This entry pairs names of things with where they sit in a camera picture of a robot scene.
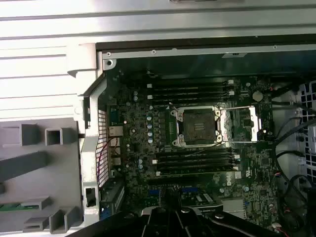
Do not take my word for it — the metal socket cover frame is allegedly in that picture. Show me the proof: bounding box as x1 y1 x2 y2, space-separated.
219 105 263 144

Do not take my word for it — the silver chipset heatsink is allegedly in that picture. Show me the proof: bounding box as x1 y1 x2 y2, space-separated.
221 198 245 216

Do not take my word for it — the green RAM stick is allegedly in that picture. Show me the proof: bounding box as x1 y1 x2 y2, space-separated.
0 202 40 212

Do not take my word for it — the silver rear port block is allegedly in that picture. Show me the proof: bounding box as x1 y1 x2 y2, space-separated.
108 125 124 137

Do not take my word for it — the CPU socket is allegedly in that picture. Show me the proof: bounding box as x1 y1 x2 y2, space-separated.
169 105 226 149

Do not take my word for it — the black RAM slot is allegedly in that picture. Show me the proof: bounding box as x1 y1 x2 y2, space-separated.
147 90 235 100
147 79 235 89
152 153 240 165
157 159 239 171
150 96 234 106
156 164 240 177
150 85 234 94
157 148 239 158

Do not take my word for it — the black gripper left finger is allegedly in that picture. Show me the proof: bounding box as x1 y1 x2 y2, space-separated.
81 189 175 237

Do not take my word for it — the grey plastic parts rack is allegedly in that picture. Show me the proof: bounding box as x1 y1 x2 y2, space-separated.
0 120 82 237

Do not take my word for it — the green motherboard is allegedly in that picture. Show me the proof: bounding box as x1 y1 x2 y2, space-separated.
106 70 281 237

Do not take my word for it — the black and silver PC case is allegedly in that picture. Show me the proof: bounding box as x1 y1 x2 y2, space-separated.
66 33 316 237

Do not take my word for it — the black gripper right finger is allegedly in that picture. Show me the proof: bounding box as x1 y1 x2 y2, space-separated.
174 189 282 237

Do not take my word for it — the perforated metal drive cage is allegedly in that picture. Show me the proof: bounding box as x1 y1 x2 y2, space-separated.
295 81 316 178

